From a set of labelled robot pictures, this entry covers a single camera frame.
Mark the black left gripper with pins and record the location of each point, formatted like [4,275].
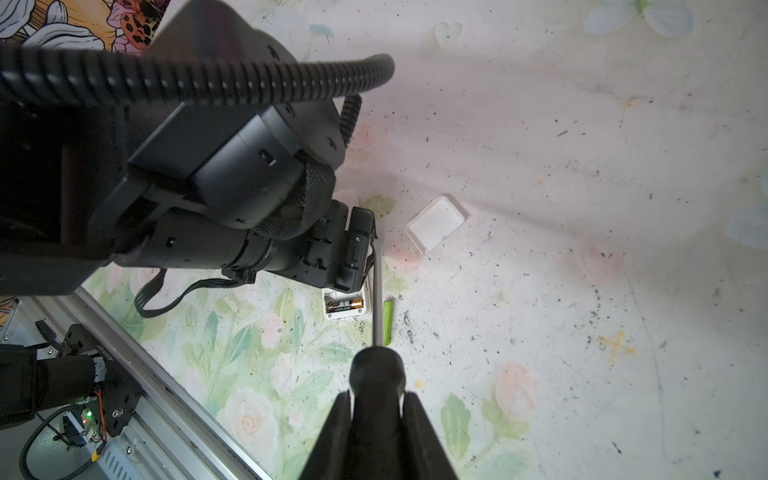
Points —
[333,253]

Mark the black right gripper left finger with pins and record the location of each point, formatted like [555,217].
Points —
[327,459]

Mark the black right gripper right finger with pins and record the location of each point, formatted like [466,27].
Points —
[425,457]

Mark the white remote control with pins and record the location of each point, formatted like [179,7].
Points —
[330,295]

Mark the black gold AAA battery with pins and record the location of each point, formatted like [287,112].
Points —
[345,305]

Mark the green AAA battery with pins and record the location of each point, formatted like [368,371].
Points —
[387,321]

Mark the black yellow screwdriver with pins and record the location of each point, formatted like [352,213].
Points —
[377,380]

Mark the white battery cover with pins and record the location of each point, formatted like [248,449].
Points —
[434,223]

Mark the green circuit board right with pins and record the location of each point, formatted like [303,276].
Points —
[83,430]

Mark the aluminium front rail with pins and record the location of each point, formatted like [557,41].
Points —
[170,436]

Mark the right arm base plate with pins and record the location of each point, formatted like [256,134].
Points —
[85,373]

